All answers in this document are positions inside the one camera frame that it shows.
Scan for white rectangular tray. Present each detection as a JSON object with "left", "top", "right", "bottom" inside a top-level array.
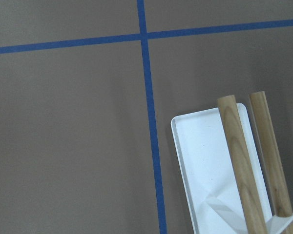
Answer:
[{"left": 170, "top": 103, "right": 274, "bottom": 234}]

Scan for wooden rod near tray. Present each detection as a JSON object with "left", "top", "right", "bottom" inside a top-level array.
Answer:
[{"left": 217, "top": 95, "right": 268, "bottom": 234}]

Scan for wooden rod far side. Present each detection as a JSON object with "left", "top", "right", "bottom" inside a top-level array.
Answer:
[{"left": 249, "top": 91, "right": 293, "bottom": 234}]

